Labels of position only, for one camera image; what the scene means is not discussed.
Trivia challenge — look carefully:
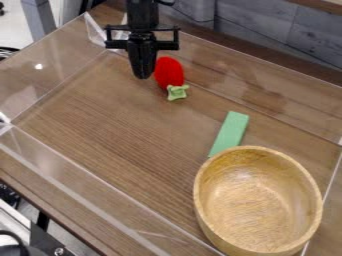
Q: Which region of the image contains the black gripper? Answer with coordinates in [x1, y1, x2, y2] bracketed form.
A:
[104, 25, 180, 79]

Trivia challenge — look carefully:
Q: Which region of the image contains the red plush strawberry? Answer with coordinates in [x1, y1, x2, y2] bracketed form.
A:
[154, 56, 190, 101]

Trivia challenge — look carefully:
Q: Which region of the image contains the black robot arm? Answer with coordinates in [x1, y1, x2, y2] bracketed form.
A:
[104, 0, 180, 79]

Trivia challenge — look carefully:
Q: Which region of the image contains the grey table leg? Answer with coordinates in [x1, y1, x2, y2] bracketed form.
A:
[20, 0, 56, 41]

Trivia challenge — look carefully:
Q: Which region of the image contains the green rectangular block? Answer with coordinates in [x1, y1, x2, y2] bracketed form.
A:
[208, 111, 250, 157]

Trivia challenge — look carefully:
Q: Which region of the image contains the wooden bowl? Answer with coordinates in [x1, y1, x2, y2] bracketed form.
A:
[192, 146, 323, 256]

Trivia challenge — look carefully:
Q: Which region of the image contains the clear acrylic tray enclosure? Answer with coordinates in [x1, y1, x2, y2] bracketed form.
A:
[0, 19, 342, 256]

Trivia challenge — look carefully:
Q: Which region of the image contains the black metal bracket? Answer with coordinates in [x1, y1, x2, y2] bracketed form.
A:
[28, 224, 76, 256]

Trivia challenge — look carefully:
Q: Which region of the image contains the black cable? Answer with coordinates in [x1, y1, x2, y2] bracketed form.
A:
[0, 229, 31, 256]

